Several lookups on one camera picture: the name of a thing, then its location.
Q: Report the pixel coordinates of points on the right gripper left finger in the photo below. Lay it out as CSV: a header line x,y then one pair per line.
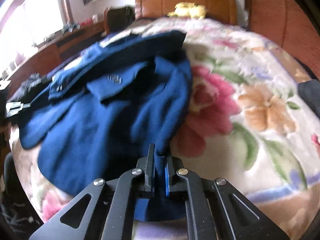
x,y
104,209

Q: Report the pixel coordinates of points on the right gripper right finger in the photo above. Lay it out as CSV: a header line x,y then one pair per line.
x,y
215,209

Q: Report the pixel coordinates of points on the navy blue suit jacket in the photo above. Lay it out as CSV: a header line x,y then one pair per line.
x,y
97,119

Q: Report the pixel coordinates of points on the wooden desk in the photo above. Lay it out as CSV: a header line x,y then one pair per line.
x,y
54,53

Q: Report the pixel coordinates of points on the window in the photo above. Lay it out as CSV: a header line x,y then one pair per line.
x,y
25,24

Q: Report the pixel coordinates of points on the red basket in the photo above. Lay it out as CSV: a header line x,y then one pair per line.
x,y
86,22

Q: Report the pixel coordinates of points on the wooden chair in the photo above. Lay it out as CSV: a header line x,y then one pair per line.
x,y
117,19

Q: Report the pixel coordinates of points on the dark grey garment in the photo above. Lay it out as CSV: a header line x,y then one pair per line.
x,y
309,91

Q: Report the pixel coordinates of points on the yellow plush toy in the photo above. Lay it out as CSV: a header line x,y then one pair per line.
x,y
189,10

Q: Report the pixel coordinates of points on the wooden headboard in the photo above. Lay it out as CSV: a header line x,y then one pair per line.
x,y
224,11

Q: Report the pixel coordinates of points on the wooden louvred wardrobe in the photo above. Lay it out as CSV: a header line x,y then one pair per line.
x,y
285,23

